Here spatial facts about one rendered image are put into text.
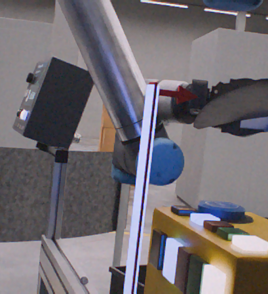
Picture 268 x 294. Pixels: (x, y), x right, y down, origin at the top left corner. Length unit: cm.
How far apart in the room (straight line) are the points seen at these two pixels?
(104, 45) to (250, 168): 617
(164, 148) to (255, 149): 611
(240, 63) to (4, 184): 488
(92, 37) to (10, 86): 579
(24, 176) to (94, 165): 38
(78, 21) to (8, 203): 162
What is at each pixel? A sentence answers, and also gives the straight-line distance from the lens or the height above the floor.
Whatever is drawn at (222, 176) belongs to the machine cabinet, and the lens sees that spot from 689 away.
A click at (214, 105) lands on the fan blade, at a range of 78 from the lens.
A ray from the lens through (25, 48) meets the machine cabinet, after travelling 666.
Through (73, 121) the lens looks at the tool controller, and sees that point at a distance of 127.
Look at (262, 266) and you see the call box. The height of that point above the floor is 107.
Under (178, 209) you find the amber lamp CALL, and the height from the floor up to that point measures 108.
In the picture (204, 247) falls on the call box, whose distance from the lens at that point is 40.
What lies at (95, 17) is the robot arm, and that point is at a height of 129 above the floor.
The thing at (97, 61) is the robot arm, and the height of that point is 122.
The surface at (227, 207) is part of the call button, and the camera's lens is 48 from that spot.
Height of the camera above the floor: 115
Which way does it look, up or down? 3 degrees down
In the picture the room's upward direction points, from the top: 6 degrees clockwise
